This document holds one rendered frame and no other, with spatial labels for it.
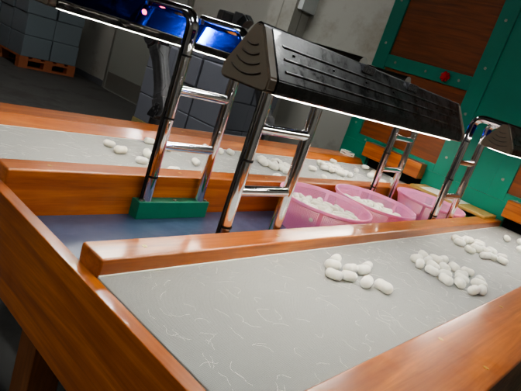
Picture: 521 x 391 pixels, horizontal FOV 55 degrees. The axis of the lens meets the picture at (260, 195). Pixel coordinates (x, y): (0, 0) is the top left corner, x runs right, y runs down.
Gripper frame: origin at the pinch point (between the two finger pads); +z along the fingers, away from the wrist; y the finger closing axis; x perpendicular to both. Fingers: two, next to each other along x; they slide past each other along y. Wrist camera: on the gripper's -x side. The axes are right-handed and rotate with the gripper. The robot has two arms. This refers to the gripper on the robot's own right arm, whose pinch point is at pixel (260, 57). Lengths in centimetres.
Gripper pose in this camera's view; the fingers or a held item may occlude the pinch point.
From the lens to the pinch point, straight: 160.6
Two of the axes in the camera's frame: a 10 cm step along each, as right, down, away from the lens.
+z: 7.2, 4.1, -5.6
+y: 6.2, -0.1, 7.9
